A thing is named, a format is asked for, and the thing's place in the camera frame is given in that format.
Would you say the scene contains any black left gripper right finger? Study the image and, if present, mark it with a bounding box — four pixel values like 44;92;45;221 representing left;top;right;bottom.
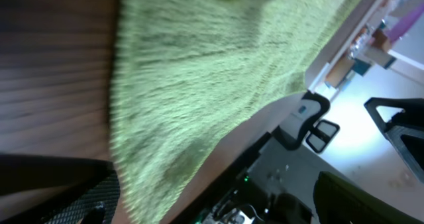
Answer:
313;172;423;224

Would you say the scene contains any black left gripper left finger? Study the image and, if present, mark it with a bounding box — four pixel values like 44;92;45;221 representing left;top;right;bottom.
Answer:
1;154;120;223

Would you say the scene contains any light green cloth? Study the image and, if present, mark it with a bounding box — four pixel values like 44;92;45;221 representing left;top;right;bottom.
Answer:
110;0;361;223

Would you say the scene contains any black office chair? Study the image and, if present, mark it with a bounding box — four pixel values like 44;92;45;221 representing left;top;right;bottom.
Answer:
244;90;341;224

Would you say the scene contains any black frame stand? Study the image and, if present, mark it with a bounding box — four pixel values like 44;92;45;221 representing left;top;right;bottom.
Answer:
364;97;423;182

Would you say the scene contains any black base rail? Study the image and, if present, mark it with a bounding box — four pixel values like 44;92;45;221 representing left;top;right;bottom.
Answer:
171;133;313;224

